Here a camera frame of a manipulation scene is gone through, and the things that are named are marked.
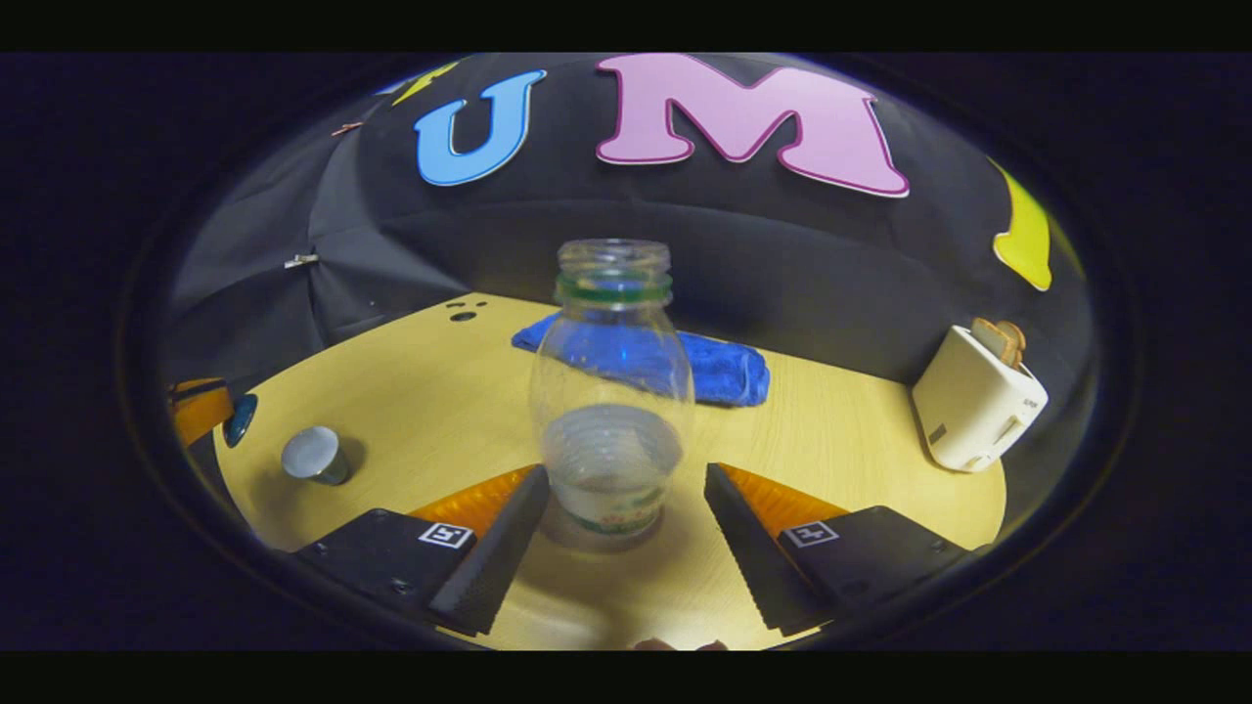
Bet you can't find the white toaster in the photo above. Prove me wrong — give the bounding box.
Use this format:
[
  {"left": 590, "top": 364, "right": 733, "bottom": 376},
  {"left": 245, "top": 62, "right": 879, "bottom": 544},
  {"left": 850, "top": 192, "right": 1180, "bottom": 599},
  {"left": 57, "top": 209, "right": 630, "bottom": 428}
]
[{"left": 912, "top": 325, "right": 1050, "bottom": 474}]

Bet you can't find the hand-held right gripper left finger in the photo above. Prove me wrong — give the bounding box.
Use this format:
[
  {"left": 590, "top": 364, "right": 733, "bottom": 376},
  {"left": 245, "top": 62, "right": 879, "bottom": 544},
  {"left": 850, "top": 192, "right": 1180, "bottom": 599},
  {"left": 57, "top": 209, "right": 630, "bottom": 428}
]
[{"left": 293, "top": 464, "right": 551, "bottom": 637}]

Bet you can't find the toast slice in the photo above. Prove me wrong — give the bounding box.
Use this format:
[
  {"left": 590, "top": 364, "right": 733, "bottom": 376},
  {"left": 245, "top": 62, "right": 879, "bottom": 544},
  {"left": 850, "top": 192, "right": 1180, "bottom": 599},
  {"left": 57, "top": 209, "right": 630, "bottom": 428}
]
[{"left": 970, "top": 318, "right": 1027, "bottom": 371}]

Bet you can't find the blue towel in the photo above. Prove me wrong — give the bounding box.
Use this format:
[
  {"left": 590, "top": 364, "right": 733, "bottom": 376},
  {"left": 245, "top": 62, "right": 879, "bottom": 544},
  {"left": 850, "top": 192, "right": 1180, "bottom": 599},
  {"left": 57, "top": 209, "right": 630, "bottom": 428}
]
[{"left": 511, "top": 311, "right": 772, "bottom": 409}]

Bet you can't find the clear plastic water bottle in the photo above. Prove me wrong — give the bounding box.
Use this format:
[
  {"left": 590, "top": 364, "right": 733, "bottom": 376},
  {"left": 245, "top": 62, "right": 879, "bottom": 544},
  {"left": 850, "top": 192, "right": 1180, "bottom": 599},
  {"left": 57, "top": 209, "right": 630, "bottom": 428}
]
[{"left": 529, "top": 239, "right": 696, "bottom": 539}]

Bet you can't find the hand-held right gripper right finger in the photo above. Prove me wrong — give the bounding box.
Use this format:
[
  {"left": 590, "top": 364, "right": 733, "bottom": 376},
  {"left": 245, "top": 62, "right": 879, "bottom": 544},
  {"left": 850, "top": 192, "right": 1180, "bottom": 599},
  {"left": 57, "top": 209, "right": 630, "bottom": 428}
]
[{"left": 704, "top": 462, "right": 971, "bottom": 637}]

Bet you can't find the black backdrop cloth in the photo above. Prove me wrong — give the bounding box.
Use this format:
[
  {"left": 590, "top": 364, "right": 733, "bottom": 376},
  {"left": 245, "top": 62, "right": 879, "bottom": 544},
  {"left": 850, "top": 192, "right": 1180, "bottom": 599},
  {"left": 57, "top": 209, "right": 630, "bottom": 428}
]
[{"left": 161, "top": 54, "right": 1096, "bottom": 529}]

